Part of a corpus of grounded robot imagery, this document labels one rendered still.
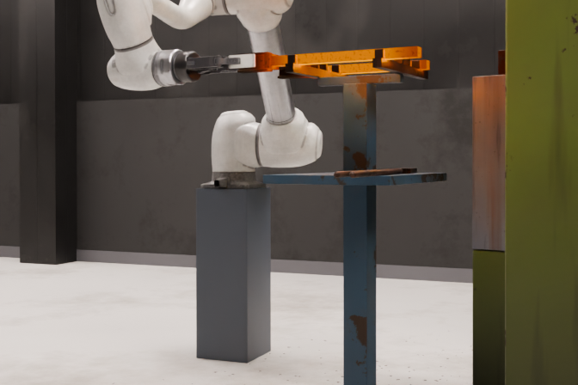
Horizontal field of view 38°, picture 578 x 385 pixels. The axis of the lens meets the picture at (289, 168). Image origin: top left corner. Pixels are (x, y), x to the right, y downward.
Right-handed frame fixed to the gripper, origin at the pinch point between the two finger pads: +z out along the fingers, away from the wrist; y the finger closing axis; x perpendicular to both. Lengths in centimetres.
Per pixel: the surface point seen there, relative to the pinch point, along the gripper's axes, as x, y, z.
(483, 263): -50, -43, 43
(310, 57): 0.2, 1.5, 15.9
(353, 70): -0.5, -22.4, 16.0
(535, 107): -12, -13, 62
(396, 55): -0.7, 1.6, 36.5
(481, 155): -22, -43, 42
